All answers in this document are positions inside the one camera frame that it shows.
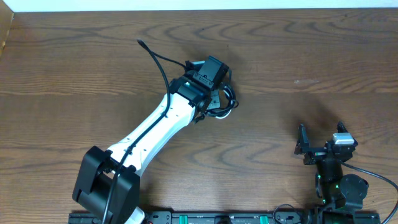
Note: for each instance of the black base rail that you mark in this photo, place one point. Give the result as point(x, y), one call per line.
point(235, 218)

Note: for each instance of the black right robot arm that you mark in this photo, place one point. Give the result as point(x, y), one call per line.
point(342, 195)

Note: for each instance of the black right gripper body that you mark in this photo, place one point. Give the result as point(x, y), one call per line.
point(316, 155)

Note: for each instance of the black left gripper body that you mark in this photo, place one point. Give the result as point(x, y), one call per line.
point(210, 94)

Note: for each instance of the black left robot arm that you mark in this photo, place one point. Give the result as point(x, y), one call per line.
point(108, 182)

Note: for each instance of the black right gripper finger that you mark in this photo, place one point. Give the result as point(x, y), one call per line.
point(302, 145)
point(341, 128)

